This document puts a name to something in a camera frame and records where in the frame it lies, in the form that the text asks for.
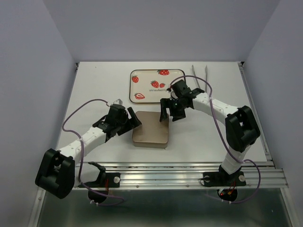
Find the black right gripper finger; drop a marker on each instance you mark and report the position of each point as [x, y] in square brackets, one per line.
[177, 114]
[164, 104]

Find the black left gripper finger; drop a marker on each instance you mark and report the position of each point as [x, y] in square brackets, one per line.
[134, 121]
[124, 128]

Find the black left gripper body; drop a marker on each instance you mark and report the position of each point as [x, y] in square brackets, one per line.
[123, 123]

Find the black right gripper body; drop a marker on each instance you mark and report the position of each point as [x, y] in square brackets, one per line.
[177, 102]

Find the gold tin lid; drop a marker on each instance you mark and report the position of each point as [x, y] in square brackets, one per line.
[151, 130]

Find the metal food tongs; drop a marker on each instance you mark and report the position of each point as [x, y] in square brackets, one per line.
[200, 74]

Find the gold square tin box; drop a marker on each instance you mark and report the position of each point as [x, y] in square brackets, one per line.
[146, 144]

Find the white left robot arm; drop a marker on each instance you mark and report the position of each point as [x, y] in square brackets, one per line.
[63, 169]

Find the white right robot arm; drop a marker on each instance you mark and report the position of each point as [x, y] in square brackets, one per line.
[241, 129]

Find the strawberry print tray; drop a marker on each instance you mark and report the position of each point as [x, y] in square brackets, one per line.
[150, 86]

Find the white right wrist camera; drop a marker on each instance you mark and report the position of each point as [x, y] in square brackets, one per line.
[173, 96]

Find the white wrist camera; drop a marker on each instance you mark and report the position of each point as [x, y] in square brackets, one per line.
[118, 102]
[173, 96]

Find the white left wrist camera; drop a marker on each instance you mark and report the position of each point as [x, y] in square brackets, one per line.
[118, 102]

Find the aluminium frame rail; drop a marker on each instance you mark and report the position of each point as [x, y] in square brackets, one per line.
[178, 176]

